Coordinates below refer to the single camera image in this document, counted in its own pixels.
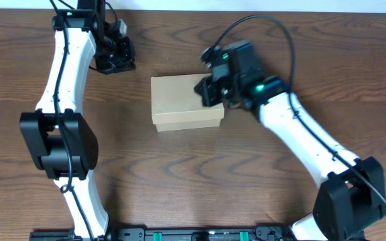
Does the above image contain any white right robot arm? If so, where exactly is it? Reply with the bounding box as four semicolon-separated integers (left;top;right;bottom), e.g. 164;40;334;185
194;41;386;240

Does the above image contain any brown cardboard box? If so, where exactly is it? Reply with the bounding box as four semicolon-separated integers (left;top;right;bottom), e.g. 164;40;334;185
151;74;224;132

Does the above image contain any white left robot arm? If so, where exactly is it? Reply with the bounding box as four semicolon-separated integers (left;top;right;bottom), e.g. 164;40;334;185
19;1;135;240

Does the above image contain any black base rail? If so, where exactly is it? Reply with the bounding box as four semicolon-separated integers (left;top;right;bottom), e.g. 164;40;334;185
29;226;298;241

